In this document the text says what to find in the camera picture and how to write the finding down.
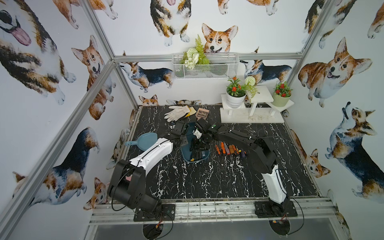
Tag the green fern white flowers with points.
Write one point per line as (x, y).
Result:
(195, 56)

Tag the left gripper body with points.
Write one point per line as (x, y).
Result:
(180, 129)

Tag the amber handle black screwdriver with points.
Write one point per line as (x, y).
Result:
(232, 151)

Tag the white stepped plant stand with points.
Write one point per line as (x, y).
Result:
(261, 111)

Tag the brown litter scoop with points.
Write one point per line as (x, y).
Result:
(202, 114)

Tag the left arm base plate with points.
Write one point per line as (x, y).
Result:
(163, 212)

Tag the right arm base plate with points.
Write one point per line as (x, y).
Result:
(270, 209)

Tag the white pot red flowers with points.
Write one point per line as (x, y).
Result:
(235, 94)

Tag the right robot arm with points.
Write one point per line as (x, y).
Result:
(259, 150)

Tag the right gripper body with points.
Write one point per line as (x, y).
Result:
(200, 144)

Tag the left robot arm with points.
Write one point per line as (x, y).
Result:
(128, 182)

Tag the white wire wall basket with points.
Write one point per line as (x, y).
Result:
(221, 66)

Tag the blue dustpan scoop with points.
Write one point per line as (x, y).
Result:
(144, 141)

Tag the white work glove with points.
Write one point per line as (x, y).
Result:
(176, 113)

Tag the green pot red flowers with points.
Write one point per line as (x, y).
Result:
(281, 95)

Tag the teal storage tray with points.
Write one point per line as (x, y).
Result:
(190, 147)

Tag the yellow sponge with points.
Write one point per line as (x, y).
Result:
(191, 112)

